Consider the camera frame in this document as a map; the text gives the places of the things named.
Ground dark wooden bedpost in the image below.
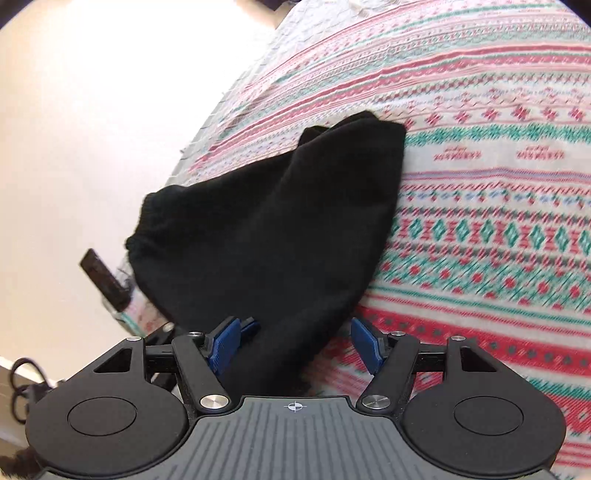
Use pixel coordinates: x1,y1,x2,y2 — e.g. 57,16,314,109
79,248,131,313

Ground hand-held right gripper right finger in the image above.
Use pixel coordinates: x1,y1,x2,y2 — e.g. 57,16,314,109
350,318,502,415

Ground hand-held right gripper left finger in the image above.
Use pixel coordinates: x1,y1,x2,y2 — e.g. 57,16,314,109
92,316,260,415

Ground black pants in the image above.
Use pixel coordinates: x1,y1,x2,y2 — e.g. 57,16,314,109
126,111,408,398

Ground black cable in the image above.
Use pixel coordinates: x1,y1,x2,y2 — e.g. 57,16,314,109
8,357,58,422

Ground patterned red green blanket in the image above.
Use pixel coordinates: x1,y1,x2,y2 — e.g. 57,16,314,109
121,0,591,480

